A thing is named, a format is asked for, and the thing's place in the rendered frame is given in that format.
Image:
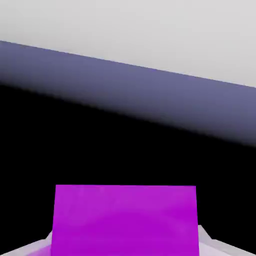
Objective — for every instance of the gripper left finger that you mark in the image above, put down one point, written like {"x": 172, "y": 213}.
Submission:
{"x": 38, "y": 247}

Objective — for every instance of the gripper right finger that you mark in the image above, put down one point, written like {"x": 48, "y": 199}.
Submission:
{"x": 216, "y": 247}

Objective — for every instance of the small purple cube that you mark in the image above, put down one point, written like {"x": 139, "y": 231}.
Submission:
{"x": 125, "y": 220}

